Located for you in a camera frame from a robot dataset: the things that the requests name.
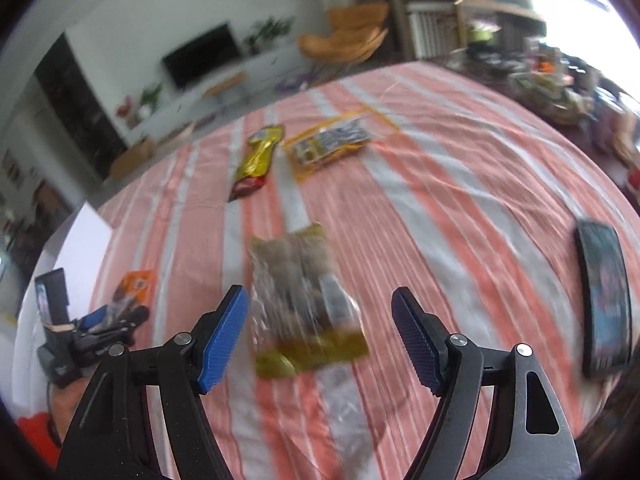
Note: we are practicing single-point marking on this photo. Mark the black television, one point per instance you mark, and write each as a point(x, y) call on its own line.
point(200, 55)

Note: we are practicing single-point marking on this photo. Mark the red flower bouquet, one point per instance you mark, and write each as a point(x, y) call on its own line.
point(125, 109)

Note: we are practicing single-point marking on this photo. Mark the dark bookshelf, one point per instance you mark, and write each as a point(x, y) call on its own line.
point(80, 105)

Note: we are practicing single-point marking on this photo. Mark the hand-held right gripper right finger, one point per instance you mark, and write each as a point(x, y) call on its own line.
point(417, 340)

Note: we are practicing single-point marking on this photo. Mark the gold foil snack packet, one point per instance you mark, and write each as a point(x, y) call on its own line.
point(257, 160)

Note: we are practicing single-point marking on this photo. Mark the large potted plant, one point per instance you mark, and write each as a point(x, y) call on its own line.
point(267, 30)

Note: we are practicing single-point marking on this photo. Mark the wicker basket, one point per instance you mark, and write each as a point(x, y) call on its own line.
point(545, 100)

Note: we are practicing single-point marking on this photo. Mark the brown cardboard box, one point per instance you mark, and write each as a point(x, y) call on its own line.
point(132, 157)

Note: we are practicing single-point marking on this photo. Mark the orange snack packet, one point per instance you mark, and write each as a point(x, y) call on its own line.
point(135, 285)

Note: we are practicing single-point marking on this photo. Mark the black smartphone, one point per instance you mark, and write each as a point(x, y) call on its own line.
point(605, 300)

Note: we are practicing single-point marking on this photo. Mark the green flower bouquet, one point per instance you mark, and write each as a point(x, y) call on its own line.
point(150, 97)

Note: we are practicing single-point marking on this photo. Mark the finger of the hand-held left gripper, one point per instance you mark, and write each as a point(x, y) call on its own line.
point(115, 335)
point(97, 319)

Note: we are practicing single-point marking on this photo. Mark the green round container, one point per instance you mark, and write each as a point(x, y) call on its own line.
point(480, 35)

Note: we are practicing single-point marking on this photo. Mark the white cardboard box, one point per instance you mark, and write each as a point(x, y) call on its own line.
point(85, 240)

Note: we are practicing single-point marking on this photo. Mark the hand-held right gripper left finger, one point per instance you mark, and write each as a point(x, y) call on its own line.
point(222, 340)

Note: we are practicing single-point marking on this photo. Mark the white television cabinet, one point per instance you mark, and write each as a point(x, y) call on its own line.
point(170, 105)

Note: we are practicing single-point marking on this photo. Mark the purple round mat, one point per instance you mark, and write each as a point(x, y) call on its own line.
point(300, 80)

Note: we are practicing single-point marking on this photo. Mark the orange lounge chair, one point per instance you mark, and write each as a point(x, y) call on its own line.
point(345, 35)

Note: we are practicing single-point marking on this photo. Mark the person's left forearm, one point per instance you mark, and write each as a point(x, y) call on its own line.
point(67, 410)

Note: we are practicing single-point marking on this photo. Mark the dark wooden railed crib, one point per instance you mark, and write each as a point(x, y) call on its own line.
point(430, 25)

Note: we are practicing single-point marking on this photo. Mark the clear bread bag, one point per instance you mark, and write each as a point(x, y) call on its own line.
point(295, 285)

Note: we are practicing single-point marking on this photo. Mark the yellow-edged clear snack packet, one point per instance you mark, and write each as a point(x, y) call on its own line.
point(330, 142)

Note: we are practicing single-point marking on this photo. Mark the wooden stool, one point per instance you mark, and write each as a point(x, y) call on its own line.
point(225, 80)

